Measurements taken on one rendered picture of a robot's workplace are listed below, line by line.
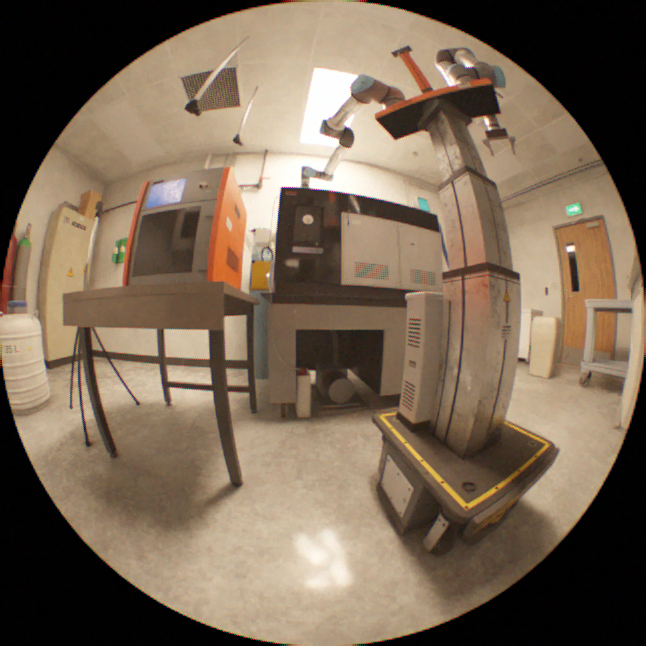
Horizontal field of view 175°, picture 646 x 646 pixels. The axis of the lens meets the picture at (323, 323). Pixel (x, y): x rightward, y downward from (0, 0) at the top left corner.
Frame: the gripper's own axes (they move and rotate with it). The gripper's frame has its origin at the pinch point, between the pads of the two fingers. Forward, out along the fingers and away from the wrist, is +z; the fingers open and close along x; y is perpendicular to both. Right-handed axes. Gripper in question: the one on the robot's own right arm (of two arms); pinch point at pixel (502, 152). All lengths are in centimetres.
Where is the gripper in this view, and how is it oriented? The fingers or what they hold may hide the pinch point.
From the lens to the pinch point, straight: 139.6
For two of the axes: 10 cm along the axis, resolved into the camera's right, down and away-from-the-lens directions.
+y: -7.8, 4.0, -4.8
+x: 5.8, 1.8, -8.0
